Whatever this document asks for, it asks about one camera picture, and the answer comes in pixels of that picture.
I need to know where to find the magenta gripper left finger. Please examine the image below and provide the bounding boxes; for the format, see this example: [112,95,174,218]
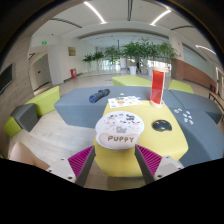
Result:
[46,145,97,188]

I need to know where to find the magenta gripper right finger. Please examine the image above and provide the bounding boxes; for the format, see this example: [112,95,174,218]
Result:
[134,144,185,185]

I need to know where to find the black computer mouse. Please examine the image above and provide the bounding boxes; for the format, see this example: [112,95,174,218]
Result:
[152,120,172,132]

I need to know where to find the white puppy mouse pad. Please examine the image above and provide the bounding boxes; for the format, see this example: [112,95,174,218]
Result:
[95,111,144,150]

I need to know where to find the yellow-green table block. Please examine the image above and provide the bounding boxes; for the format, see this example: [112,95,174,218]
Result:
[92,98,190,178]

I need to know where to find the grey sofa bench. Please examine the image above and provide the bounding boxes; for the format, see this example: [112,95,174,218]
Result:
[54,86,183,128]

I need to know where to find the small scattered sticker cards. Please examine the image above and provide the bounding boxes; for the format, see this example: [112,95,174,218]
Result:
[174,108,194,125]

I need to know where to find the beige chair corner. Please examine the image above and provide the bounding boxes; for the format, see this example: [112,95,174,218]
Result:
[9,142,49,170]

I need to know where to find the rolled dark blue umbrella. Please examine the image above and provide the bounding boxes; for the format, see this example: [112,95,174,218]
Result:
[89,89,110,103]

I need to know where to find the white sticker sheet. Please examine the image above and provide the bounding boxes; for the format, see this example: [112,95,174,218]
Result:
[108,96,141,108]

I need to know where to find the red transparent standing box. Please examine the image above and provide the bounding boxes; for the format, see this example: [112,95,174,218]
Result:
[150,66,168,108]

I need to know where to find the grey right sofa block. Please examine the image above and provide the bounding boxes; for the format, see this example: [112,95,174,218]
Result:
[168,90,224,167]

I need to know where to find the green and grey side seat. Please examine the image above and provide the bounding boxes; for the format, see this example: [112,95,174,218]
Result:
[4,86,60,137]

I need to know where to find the green far bench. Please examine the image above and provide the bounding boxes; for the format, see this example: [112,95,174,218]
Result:
[112,75,152,87]

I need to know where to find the red fire extinguisher box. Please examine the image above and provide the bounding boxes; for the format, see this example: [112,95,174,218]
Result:
[70,68,77,78]

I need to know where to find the potted tree white pot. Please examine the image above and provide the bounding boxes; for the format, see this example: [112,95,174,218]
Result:
[122,41,143,75]

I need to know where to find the black wall screen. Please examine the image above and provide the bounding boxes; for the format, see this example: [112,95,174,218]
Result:
[0,65,13,94]

